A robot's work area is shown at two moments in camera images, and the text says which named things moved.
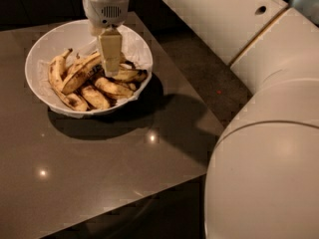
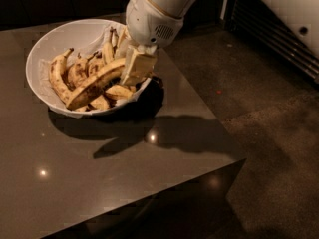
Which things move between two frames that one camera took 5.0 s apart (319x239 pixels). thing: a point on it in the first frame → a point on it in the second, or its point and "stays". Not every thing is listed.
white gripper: (104, 10) → (149, 21)
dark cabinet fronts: (28, 4) stays
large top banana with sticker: (80, 71) → (96, 84)
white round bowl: (80, 37) stays
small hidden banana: (127, 85) → (96, 63)
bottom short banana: (95, 98) stays
